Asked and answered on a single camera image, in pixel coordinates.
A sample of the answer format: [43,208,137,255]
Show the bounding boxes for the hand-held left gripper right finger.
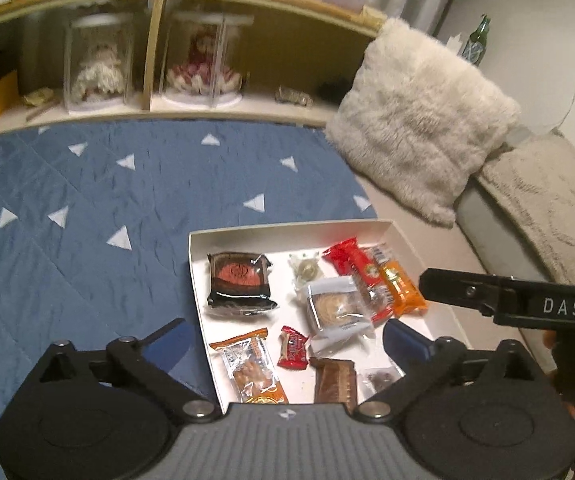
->
[355,318,543,423]

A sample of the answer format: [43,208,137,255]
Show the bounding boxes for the clear round pastry packet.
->
[305,276,373,341]

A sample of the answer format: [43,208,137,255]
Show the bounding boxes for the black and red pastry packet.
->
[206,251,278,318]

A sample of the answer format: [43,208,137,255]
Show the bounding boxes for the brown snack packet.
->
[310,358,358,406]

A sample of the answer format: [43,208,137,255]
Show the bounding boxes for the clear display case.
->
[160,10,255,108]
[62,15,135,113]

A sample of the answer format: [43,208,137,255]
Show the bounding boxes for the beige crumpled paper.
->
[22,87,55,108]

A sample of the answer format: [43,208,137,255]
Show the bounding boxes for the wooden shelf unit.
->
[0,0,388,146]

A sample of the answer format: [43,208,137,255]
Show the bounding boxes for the pink dress doll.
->
[167,27,243,96]

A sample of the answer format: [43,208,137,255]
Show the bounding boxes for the beige fleece blanket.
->
[477,132,575,286]

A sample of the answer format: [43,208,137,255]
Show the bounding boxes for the white cardboard box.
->
[188,219,471,413]

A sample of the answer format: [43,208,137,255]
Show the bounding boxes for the green glass bottle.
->
[460,14,492,66]

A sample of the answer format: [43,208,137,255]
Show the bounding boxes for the white dress doll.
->
[70,42,125,103]

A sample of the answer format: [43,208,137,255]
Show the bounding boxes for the blue quilt with white triangles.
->
[0,120,373,480]

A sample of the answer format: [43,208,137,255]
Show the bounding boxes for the orange snack packet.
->
[370,245,427,316]
[210,328,289,405]

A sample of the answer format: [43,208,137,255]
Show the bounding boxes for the small red candy packet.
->
[277,326,309,370]

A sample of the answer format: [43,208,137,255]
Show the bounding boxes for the red snack packet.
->
[323,237,393,326]

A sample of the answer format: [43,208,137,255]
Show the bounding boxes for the clear packet of dark sweets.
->
[360,367,403,393]

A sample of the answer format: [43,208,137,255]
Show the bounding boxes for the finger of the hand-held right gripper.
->
[419,267,518,316]

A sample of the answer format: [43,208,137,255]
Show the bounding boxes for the small clear green candy packet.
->
[287,252,325,291]

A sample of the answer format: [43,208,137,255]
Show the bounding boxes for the grey stone ornament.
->
[274,86,314,107]

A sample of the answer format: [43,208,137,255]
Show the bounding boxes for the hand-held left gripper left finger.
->
[37,317,220,423]

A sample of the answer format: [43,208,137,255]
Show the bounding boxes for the white fluffy pillow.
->
[325,17,522,226]

